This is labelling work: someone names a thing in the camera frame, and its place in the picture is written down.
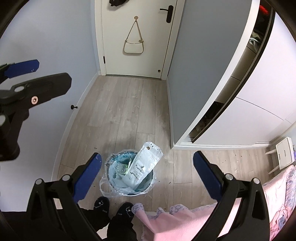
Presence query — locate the clear plastic bottle green cap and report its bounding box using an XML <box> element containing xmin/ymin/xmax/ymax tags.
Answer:
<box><xmin>115</xmin><ymin>163</ymin><xmax>128</xmax><ymax>175</ymax></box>

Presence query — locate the pink bed mattress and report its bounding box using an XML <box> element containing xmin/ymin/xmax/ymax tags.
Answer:
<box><xmin>132</xmin><ymin>165</ymin><xmax>295</xmax><ymax>240</ymax></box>

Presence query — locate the white nightstand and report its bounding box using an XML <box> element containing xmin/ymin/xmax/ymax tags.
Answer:
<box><xmin>265</xmin><ymin>137</ymin><xmax>295</xmax><ymax>175</ymax></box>

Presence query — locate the white wardrobe sliding door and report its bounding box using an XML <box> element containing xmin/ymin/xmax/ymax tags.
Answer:
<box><xmin>172</xmin><ymin>0</ymin><xmax>296</xmax><ymax>149</ymax></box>

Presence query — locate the cream handbag on door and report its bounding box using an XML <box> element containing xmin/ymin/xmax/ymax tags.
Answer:
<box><xmin>123</xmin><ymin>16</ymin><xmax>144</xmax><ymax>55</ymax></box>

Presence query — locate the black door handle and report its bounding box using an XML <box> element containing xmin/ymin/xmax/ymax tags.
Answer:
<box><xmin>160</xmin><ymin>5</ymin><xmax>174</xmax><ymax>23</ymax></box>

